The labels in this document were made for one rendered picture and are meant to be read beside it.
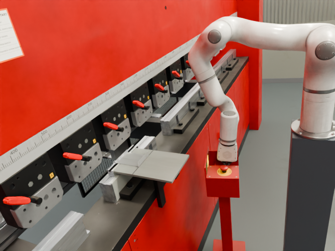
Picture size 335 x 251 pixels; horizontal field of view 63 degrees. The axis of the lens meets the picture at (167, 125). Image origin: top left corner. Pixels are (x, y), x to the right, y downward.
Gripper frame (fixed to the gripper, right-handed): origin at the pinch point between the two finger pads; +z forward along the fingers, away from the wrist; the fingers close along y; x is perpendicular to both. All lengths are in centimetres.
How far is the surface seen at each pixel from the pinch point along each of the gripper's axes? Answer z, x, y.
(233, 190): 2.9, -15.1, 3.5
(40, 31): -79, -54, -51
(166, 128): -15.1, 11.2, -34.1
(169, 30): -67, 24, -32
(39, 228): 87, 13, -150
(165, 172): -24, -40, -23
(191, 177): 10.9, 2.0, -19.1
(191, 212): 31.3, -4.7, -18.8
